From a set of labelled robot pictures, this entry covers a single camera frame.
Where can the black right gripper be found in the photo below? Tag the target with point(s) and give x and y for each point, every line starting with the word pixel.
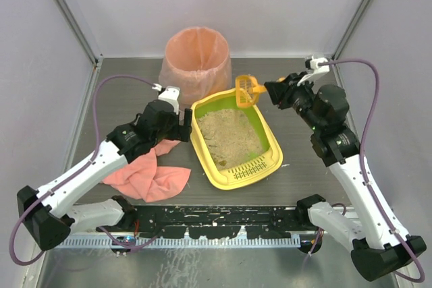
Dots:
pixel 274 89

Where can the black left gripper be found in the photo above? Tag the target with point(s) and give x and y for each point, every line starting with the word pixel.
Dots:
pixel 184 125

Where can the orange litter scoop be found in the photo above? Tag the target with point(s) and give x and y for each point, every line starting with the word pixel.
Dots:
pixel 248 91

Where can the yellow green litter box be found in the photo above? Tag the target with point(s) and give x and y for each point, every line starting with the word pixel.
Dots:
pixel 248 173

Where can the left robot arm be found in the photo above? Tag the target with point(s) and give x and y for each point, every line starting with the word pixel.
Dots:
pixel 49 213

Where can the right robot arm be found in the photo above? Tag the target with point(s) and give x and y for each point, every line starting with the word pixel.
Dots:
pixel 379 244

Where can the beige cat litter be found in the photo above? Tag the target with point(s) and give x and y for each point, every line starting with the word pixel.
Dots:
pixel 229 137

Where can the bin with pink bag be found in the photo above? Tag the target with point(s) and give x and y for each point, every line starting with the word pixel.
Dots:
pixel 197 61

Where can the pink cloth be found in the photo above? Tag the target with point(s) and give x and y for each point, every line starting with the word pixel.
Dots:
pixel 144 179

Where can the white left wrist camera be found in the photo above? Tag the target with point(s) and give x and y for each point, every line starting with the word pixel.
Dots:
pixel 169 94

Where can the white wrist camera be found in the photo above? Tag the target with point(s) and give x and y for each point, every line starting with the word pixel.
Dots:
pixel 316 67
pixel 169 94

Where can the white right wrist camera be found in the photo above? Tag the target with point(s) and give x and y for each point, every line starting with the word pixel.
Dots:
pixel 316 67

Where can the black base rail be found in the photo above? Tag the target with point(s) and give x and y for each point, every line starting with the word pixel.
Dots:
pixel 215 222

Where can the white slotted cable duct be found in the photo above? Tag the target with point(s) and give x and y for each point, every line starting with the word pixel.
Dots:
pixel 241 241

